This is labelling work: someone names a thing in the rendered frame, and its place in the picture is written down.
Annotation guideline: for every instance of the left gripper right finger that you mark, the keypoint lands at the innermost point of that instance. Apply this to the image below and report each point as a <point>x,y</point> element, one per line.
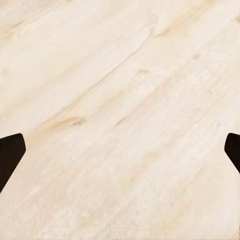
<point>232,149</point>

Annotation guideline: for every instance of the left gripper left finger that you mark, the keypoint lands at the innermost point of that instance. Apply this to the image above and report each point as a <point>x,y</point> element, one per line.
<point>12,150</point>

